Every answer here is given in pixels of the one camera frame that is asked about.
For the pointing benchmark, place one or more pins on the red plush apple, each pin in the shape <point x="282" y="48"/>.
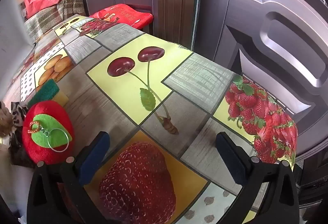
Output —
<point x="43" y="113"/>

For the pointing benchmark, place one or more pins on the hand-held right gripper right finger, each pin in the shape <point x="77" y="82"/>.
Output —
<point x="232" y="161"/>

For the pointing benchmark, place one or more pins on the red printed bag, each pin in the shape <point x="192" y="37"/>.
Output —
<point x="120" y="15"/>

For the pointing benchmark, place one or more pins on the green and yellow sponge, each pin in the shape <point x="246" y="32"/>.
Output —
<point x="46" y="90"/>

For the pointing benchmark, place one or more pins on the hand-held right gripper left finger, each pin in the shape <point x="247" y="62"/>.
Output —
<point x="92" y="163"/>

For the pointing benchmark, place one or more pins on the fruit printed tablecloth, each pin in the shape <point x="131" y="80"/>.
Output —
<point x="194" y="80"/>

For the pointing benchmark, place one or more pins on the brown plush toy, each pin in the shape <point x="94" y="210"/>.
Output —
<point x="4" y="118"/>

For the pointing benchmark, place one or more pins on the leopard print cloth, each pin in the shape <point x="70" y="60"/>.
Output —
<point x="19" y="115"/>

